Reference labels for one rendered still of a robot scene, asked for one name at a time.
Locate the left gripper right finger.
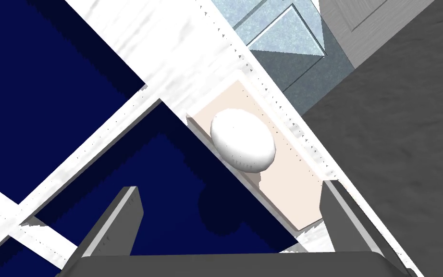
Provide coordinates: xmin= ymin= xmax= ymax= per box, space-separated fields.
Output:
xmin=319 ymin=179 xmax=411 ymax=272

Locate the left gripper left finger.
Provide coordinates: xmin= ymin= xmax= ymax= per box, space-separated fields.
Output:
xmin=76 ymin=186 xmax=145 ymax=258

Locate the beige door knob plate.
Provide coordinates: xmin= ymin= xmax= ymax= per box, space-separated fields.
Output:
xmin=185 ymin=79 xmax=324 ymax=232

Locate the pale blue panelled cupboard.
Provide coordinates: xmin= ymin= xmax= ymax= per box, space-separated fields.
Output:
xmin=210 ymin=0 xmax=355 ymax=116

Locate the white round door knob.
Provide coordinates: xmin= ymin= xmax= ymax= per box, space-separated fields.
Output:
xmin=209 ymin=108 xmax=277 ymax=174

